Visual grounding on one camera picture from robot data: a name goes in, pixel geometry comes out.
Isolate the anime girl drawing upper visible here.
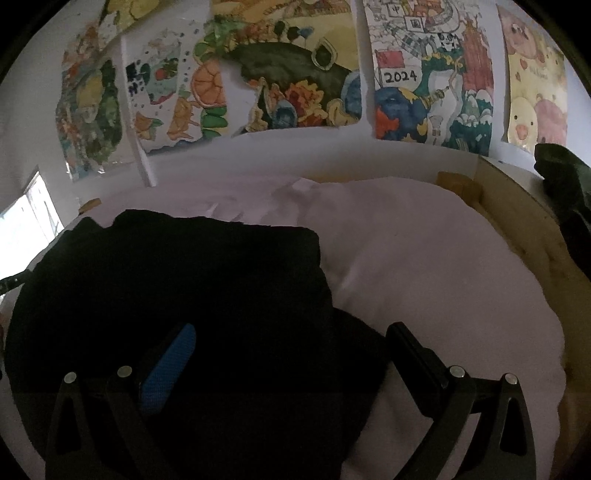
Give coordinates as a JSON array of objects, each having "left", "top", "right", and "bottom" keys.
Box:
[{"left": 61, "top": 22, "right": 100, "bottom": 85}]

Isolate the dark green garment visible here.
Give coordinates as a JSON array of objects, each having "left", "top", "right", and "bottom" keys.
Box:
[{"left": 534, "top": 143, "right": 590, "bottom": 241}]

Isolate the pink bed duvet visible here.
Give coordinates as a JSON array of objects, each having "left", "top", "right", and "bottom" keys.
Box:
[{"left": 92, "top": 177, "right": 565, "bottom": 479}]

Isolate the bright window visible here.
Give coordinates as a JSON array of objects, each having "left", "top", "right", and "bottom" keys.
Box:
[{"left": 1, "top": 171, "right": 63, "bottom": 251}]

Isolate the black jacket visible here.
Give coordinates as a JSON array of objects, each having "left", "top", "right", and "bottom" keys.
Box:
[{"left": 5, "top": 210, "right": 389, "bottom": 479}]

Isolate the wooden bed frame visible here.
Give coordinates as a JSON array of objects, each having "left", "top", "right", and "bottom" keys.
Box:
[{"left": 77, "top": 156, "right": 591, "bottom": 480}]

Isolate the landscape flowers drawing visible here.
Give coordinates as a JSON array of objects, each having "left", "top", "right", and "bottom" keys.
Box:
[{"left": 211, "top": 1, "right": 363, "bottom": 133}]

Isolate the pink pigs yellow drawing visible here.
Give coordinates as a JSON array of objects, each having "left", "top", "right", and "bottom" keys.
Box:
[{"left": 497, "top": 6, "right": 568, "bottom": 153}]

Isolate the cup and oranges drawing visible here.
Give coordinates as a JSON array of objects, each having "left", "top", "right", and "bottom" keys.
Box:
[{"left": 124, "top": 17, "right": 228, "bottom": 153}]

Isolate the pineapple black drawing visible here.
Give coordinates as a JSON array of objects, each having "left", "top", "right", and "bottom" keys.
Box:
[{"left": 98, "top": 0, "right": 169, "bottom": 39}]

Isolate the blond boy green drawing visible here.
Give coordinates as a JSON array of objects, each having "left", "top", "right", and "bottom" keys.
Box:
[{"left": 55, "top": 58, "right": 132, "bottom": 182}]

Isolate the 2024 city drawing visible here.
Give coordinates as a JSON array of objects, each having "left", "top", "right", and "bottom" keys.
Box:
[{"left": 363, "top": 0, "right": 494, "bottom": 155}]

